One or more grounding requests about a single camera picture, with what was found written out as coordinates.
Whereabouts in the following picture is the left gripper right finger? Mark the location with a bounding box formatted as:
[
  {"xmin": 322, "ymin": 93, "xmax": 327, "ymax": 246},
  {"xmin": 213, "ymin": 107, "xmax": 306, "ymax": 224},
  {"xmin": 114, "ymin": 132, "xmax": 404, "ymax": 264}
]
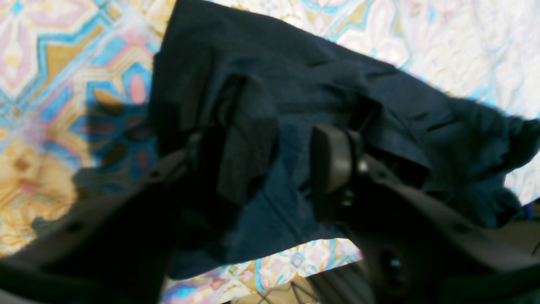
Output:
[{"xmin": 310, "ymin": 125, "xmax": 539, "ymax": 304}]

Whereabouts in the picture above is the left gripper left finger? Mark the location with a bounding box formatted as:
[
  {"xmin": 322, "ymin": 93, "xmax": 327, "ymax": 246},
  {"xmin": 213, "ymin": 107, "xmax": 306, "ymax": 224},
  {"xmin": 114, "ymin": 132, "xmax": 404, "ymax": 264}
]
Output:
[{"xmin": 1, "ymin": 127, "xmax": 228, "ymax": 304}]

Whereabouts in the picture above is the black t-shirt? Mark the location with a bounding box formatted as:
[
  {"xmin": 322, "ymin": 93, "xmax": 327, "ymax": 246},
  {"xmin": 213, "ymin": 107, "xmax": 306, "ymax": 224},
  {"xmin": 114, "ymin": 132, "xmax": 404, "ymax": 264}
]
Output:
[{"xmin": 149, "ymin": 0, "xmax": 539, "ymax": 280}]

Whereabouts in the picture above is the patterned tablecloth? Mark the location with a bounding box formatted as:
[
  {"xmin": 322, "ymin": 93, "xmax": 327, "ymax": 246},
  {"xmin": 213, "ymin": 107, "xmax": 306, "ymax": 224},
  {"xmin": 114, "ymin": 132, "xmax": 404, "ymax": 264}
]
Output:
[{"xmin": 1, "ymin": 0, "xmax": 539, "ymax": 304}]

